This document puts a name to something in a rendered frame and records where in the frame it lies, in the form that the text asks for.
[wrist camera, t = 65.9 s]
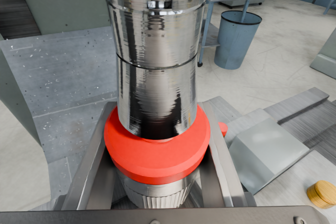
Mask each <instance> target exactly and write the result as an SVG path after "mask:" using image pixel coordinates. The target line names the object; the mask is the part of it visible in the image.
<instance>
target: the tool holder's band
mask: <svg viewBox="0 0 336 224"><path fill-rule="evenodd" d="M210 134H211V130H210V124H209V120H208V118H207V115H206V114H205V112H204V111H203V109H202V108H201V107H200V106H199V105H198V104H197V115H196V118H195V120H194V122H193V124H192V125H191V126H190V128H188V129H187V130H186V131H185V132H183V133H182V134H180V135H178V136H176V137H175V138H173V139H171V140H169V141H166V142H160V143H155V142H149V141H146V140H144V139H142V138H140V137H139V136H136V135H134V134H132V133H131V132H129V131H128V130H127V129H125V127H124V126H123V125H122V124H121V122H120V120H119V117H118V107H117V105H116V106H115V107H114V109H113V110H112V111H111V113H110V114H109V116H108V118H107V120H106V123H105V126H104V141H105V145H106V147H107V150H108V152H109V155H110V157H111V159H112V161H113V163H114V164H115V166H116V167H117V168H118V169H119V170H120V171H121V172H122V173H123V174H124V175H126V176H127V177H129V178H131V179H132V180H135V181H137V182H140V183H144V184H150V185H163V184H169V183H173V182H176V181H178V180H180V179H182V178H184V177H186V176H187V175H189V174H190V173H191V172H192V171H194V170H195V169H196V168H197V166H198V165H199V164H200V162H201V161H202V159H203V157H204V155H205V152H206V150H207V147H208V144H209V141H210Z"/></svg>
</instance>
